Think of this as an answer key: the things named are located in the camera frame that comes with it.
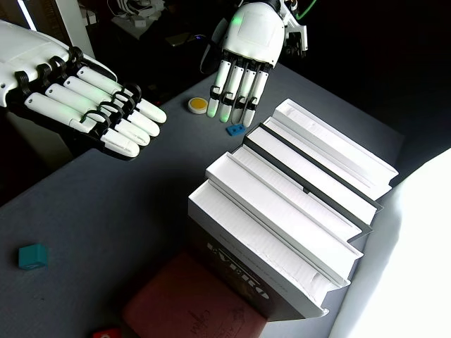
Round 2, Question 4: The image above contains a white FASHIONINDIA book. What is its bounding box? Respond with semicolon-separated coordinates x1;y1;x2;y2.
273;97;400;189

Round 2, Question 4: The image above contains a white 1000 book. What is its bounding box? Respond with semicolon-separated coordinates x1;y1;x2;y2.
262;115;390;198

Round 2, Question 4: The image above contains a black The Most Excellent book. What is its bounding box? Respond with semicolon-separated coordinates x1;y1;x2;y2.
245;122;385;226

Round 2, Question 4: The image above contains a maroon cloth-covered book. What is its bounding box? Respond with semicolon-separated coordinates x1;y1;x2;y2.
121;250;269;338

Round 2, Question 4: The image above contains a small blue block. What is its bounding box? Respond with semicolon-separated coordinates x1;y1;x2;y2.
225;123;247;137

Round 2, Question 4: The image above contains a white light bar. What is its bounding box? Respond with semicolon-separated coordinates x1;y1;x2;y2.
16;0;38;32

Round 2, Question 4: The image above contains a grey tablecloth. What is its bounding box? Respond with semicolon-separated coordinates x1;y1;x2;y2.
0;61;406;338

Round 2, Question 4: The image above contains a beige cabinet panel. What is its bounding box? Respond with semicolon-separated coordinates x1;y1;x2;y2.
6;111;75;170

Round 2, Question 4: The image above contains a teal cube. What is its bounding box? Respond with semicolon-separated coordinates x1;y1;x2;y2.
18;243;49;271

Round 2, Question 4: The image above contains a red box with white print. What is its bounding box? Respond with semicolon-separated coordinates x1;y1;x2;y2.
92;327;123;338

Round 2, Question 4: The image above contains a green cable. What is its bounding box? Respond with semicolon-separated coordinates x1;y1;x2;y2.
295;0;318;20

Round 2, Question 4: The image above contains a yellow disc in white ring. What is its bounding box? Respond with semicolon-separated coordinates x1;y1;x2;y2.
187;96;209;115

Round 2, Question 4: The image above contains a white frame post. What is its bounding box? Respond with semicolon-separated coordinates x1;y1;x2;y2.
54;0;97;66

